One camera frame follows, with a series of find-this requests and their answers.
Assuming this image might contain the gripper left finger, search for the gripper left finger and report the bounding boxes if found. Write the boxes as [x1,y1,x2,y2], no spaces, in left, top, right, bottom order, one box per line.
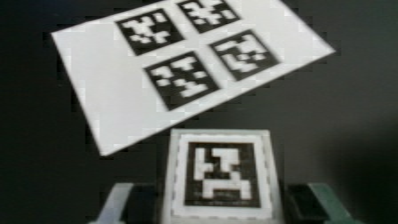
[87,183,157,224]

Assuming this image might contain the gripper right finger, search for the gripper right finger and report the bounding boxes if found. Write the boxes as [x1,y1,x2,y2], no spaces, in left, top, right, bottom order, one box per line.
[285,183,363,224]

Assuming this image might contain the small white tagged nut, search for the small white tagged nut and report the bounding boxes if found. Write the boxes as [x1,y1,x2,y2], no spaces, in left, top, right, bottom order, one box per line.
[160,129,286,224]

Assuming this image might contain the white marker sheet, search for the white marker sheet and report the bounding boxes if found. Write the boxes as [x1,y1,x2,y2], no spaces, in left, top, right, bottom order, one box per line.
[52,0,334,155]

